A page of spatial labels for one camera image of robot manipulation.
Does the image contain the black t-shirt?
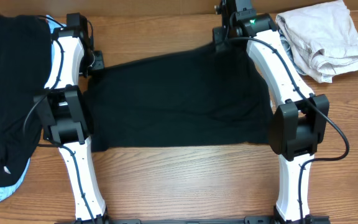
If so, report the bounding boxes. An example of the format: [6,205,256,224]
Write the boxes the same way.
[84,44,273,152]

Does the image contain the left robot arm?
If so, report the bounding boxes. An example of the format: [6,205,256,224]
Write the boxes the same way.
[34,26,109,223]

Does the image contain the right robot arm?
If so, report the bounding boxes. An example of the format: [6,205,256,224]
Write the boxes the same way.
[213,7,330,223]

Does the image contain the blue grey folded garment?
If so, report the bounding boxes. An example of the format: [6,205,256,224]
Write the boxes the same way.
[278,29,306,75]

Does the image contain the black shirt with logo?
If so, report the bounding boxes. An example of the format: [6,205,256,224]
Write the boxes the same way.
[0,14,54,189]

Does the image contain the white folded garment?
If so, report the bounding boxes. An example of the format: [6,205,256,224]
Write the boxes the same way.
[276,1,358,83]

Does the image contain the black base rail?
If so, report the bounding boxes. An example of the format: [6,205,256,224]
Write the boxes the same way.
[56,216,331,224]

